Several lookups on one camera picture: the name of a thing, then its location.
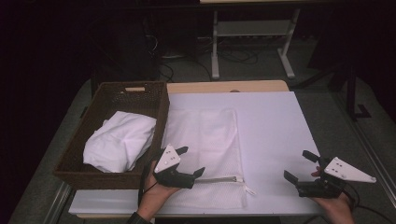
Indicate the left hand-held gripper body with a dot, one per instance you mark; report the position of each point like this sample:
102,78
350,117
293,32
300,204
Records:
168,158

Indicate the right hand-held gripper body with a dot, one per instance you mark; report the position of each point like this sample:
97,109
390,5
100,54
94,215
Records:
323,188

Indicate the white mesh laundry bag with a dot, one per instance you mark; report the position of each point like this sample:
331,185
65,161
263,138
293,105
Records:
205,140

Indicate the white garment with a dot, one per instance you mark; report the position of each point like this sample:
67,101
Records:
120,141

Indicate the brown wicker basket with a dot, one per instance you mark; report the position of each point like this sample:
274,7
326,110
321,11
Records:
109,99

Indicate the person's right hand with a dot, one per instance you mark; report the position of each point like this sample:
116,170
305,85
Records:
339,208

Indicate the person's left hand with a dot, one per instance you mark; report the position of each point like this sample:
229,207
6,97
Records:
154,196

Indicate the white board mat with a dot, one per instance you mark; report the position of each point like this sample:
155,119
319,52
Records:
274,124

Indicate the black floor stand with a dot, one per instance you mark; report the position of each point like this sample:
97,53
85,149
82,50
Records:
351,93

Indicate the metal floor rail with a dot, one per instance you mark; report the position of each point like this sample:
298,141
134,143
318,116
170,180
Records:
370,152
57,203

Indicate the white metal desk frame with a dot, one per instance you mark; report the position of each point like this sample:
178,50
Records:
252,28

